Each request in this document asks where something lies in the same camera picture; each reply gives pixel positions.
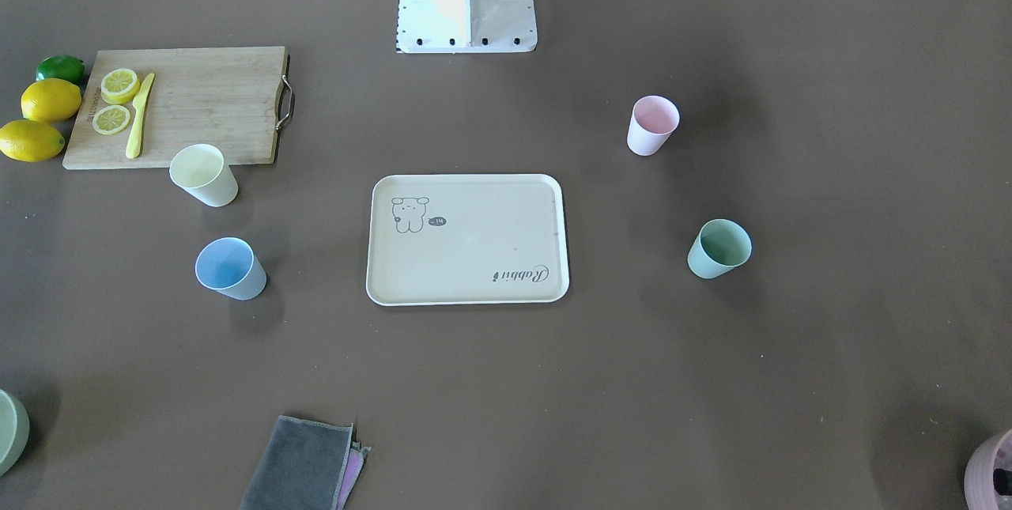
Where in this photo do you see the yellow plastic knife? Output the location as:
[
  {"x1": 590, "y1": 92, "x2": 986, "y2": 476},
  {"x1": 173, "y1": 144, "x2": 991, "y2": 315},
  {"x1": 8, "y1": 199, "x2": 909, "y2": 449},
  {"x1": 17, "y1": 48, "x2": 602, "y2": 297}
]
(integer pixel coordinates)
[{"x1": 124, "y1": 73, "x2": 156, "y2": 158}]

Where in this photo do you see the grey folded cloth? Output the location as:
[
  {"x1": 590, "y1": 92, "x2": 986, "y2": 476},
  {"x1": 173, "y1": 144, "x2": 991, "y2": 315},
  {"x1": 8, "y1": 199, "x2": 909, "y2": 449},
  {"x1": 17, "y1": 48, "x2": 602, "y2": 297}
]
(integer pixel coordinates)
[{"x1": 240, "y1": 415, "x2": 353, "y2": 509}]

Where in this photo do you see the wooden cutting board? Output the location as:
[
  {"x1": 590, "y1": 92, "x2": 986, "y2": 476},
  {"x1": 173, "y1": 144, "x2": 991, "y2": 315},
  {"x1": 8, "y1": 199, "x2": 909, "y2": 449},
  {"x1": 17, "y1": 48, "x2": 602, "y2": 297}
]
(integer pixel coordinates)
[{"x1": 62, "y1": 46, "x2": 290, "y2": 170}]

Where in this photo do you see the lower lemon slice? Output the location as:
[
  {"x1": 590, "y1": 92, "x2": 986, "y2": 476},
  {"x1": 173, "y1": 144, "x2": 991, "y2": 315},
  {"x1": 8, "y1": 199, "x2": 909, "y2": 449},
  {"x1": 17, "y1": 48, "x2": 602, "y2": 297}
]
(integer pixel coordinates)
[{"x1": 91, "y1": 105, "x2": 131, "y2": 135}]

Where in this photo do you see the pink cup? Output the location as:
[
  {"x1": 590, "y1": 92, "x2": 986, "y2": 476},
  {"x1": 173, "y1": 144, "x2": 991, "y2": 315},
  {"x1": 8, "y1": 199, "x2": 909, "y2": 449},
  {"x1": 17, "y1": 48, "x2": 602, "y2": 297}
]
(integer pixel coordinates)
[{"x1": 628, "y1": 95, "x2": 681, "y2": 156}]

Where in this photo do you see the pink folded cloth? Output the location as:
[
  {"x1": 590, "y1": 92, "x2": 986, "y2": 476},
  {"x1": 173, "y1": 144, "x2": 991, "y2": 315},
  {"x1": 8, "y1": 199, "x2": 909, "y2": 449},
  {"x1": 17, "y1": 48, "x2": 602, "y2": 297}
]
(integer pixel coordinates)
[{"x1": 334, "y1": 441, "x2": 370, "y2": 509}]

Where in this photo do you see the upper lemon slice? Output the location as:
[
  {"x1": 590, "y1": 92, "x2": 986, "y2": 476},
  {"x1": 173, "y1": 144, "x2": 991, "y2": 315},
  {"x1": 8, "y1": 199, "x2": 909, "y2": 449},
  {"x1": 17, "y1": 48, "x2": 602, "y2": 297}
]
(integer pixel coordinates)
[{"x1": 99, "y1": 68, "x2": 142, "y2": 105}]

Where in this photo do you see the beige rabbit tray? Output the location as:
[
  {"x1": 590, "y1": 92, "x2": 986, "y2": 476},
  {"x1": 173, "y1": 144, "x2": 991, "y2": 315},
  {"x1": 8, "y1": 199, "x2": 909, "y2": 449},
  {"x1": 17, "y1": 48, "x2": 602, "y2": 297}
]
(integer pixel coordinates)
[{"x1": 365, "y1": 174, "x2": 570, "y2": 306}]

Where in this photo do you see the green cup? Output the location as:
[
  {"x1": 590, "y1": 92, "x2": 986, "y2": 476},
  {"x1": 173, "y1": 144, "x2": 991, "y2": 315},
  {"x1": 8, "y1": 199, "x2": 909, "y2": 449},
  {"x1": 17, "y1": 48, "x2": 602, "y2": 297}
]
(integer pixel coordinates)
[{"x1": 687, "y1": 218, "x2": 753, "y2": 279}]

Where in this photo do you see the green lime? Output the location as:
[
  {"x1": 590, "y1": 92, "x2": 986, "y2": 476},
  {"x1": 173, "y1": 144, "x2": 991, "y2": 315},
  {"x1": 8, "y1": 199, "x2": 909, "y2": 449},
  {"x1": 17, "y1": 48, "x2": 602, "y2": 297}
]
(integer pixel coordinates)
[{"x1": 36, "y1": 54, "x2": 86, "y2": 85}]

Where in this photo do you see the lower whole lemon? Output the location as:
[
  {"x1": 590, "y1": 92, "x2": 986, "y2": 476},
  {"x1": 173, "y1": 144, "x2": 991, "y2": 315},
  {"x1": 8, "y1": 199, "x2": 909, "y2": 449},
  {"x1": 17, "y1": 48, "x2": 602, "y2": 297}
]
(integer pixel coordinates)
[{"x1": 1, "y1": 119, "x2": 66, "y2": 163}]

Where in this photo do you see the green bowl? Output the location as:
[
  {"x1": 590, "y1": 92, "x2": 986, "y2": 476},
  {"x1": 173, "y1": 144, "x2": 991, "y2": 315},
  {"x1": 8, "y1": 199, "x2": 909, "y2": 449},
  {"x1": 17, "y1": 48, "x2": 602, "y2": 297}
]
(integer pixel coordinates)
[{"x1": 0, "y1": 390, "x2": 30, "y2": 475}]

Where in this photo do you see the upper whole lemon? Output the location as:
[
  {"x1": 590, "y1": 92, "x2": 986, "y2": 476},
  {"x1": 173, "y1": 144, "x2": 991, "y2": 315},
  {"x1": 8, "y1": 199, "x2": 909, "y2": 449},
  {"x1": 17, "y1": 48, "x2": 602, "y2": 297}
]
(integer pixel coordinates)
[{"x1": 21, "y1": 78, "x2": 82, "y2": 123}]

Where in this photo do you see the pale yellow cup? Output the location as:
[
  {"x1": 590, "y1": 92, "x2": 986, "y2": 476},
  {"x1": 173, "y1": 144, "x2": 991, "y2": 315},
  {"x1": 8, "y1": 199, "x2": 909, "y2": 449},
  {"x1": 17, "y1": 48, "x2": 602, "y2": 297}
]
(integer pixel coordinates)
[{"x1": 169, "y1": 145, "x2": 239, "y2": 207}]

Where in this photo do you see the lemon slice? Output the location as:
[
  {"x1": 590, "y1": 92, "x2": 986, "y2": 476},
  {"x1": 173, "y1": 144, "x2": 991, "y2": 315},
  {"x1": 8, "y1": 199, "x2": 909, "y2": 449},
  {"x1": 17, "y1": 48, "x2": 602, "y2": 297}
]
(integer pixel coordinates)
[
  {"x1": 99, "y1": 68, "x2": 142, "y2": 105},
  {"x1": 91, "y1": 105, "x2": 131, "y2": 135}
]

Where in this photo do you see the blue cup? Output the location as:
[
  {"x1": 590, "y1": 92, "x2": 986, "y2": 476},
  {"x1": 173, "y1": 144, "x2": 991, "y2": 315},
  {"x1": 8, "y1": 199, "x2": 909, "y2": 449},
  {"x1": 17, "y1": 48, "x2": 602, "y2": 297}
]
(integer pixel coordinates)
[{"x1": 194, "y1": 237, "x2": 267, "y2": 300}]

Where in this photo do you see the whole lemon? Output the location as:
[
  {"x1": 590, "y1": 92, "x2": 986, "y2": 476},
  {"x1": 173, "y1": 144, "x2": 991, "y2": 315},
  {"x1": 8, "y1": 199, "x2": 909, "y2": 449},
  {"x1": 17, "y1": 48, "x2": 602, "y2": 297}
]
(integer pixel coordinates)
[
  {"x1": 21, "y1": 78, "x2": 82, "y2": 123},
  {"x1": 1, "y1": 119, "x2": 66, "y2": 163}
]

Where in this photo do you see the pink bowl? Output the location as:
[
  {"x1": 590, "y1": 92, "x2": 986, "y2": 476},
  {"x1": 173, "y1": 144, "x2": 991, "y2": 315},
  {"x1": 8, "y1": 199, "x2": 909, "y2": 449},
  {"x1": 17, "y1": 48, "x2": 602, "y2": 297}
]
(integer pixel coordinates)
[{"x1": 964, "y1": 430, "x2": 1011, "y2": 509}]

